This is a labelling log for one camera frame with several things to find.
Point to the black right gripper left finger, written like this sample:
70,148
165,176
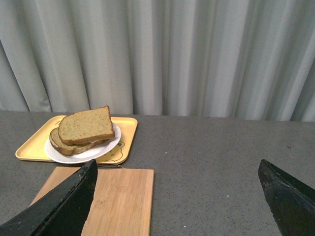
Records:
63,211

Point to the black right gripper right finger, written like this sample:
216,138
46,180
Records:
291,201

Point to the white round plate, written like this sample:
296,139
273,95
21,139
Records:
107,148

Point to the bread slice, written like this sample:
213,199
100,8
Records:
86,127
69,150

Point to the bamboo cutting board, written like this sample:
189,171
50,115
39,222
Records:
122,203

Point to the yellow bear serving tray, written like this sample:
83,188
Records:
33,148

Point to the grey curtain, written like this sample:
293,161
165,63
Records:
246,59

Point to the metal cutting board handle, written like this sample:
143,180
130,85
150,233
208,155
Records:
107,166

